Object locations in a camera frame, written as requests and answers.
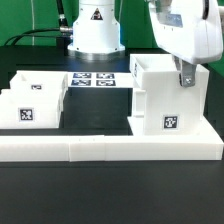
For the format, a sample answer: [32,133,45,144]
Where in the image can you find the white marker tag plate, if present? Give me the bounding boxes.
[68,72,134,88]

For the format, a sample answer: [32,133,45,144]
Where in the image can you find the white front drawer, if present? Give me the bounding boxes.
[0,89,63,129]

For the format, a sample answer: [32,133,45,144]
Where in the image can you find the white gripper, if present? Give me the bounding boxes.
[147,0,223,88]

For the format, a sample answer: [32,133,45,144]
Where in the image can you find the white drawer cabinet box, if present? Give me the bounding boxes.
[128,54,209,136]

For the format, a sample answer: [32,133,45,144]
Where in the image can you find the white drawer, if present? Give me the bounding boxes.
[0,89,63,129]
[10,70,68,98]

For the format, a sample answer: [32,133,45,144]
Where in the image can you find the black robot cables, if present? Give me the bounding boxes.
[3,0,74,47]

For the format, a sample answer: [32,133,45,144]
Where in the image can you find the white L-shaped obstacle wall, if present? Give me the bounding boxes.
[0,122,223,162]

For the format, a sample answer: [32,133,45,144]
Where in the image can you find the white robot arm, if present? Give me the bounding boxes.
[68,0,223,87]

